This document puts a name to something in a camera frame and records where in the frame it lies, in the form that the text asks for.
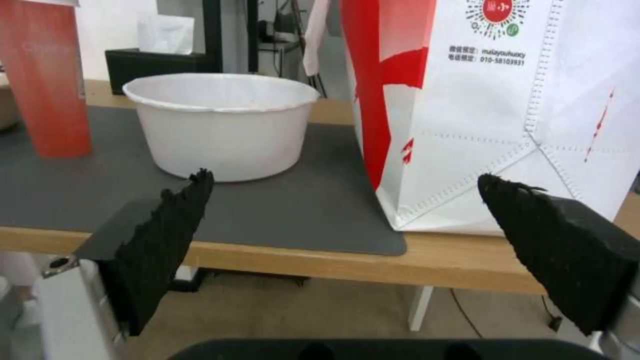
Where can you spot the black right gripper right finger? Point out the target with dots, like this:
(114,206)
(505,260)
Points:
(565,247)

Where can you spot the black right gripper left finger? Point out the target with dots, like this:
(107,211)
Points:
(155,232)

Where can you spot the white and red takeout bag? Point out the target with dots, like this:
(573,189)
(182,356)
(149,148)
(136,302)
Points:
(480,112)

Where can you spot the dark grey desk mat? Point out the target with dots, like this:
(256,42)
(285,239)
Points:
(250,202)

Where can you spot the white plastic bowl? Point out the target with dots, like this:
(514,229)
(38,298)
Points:
(222,125)

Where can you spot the white table leg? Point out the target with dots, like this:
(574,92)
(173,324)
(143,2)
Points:
(419,309)

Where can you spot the black tissue box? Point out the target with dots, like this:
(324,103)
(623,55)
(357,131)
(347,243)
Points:
(150,71)

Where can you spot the red paper cup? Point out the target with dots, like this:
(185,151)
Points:
(50,75)

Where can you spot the white tissue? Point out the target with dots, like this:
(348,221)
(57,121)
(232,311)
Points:
(165,32)

